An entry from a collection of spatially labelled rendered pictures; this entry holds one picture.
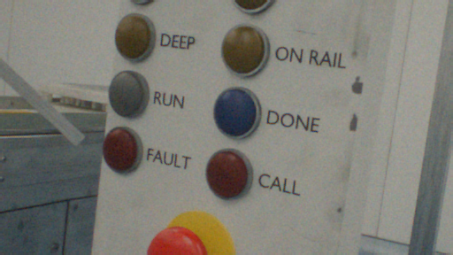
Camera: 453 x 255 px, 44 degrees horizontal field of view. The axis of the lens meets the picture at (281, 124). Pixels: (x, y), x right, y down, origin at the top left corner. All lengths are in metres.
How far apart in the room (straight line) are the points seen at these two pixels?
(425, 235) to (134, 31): 1.22
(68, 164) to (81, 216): 0.19
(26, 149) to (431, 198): 0.95
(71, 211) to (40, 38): 4.09
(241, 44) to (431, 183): 1.19
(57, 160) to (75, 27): 3.93
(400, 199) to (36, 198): 2.97
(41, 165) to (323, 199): 0.96
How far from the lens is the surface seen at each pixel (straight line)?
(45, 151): 1.21
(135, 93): 0.35
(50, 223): 1.34
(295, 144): 0.30
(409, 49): 3.88
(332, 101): 0.29
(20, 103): 1.50
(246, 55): 0.31
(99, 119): 1.29
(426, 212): 1.48
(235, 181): 0.31
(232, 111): 0.31
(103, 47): 4.92
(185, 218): 0.34
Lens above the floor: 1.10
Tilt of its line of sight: 5 degrees down
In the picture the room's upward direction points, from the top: 8 degrees clockwise
